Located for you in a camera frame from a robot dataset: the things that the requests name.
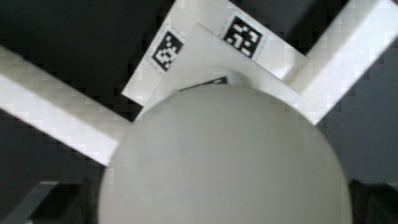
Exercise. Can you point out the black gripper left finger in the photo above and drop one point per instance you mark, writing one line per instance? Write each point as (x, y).
(59, 203)

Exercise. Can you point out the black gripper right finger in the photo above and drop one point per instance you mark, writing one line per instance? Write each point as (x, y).
(374, 203)

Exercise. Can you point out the white lamp bulb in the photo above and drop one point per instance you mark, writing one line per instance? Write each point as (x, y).
(225, 161)

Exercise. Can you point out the white lamp base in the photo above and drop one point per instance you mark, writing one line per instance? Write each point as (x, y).
(212, 45)

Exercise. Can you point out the white table edge rail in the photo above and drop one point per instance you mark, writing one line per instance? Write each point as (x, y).
(52, 107)

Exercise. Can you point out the white side rail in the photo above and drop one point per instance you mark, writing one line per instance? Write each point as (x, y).
(351, 46)

